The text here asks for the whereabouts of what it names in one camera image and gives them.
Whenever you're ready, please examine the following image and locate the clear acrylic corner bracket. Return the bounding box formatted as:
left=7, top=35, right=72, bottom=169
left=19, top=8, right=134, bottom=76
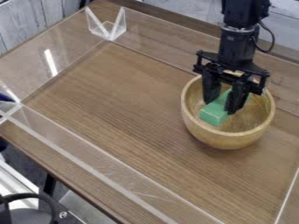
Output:
left=84, top=7, right=127, bottom=41

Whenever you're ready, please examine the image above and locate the clear acrylic barrier wall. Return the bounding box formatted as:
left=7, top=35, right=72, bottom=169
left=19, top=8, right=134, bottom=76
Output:
left=0, top=84, right=224, bottom=224

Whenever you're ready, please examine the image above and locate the green rectangular block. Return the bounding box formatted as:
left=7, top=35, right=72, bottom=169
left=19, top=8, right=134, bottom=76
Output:
left=199, top=87, right=254, bottom=127

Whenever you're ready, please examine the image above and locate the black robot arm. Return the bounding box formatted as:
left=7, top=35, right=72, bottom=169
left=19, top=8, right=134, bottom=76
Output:
left=192, top=0, right=271, bottom=115

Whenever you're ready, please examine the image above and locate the black cable loop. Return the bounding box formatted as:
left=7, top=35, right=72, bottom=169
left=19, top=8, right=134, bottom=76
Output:
left=0, top=192, right=60, bottom=224

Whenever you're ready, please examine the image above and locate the metal base plate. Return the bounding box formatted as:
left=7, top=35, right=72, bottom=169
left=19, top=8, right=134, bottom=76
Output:
left=55, top=191, right=118, bottom=224

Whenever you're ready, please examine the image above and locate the black table leg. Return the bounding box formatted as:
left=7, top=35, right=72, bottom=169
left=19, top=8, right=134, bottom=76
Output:
left=43, top=174, right=56, bottom=196

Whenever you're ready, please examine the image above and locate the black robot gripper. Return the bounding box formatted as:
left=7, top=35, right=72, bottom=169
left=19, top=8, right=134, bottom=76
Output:
left=192, top=25, right=270, bottom=115

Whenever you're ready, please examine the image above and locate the light wooden bowl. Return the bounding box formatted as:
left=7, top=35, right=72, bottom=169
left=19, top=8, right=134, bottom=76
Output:
left=180, top=76, right=277, bottom=150

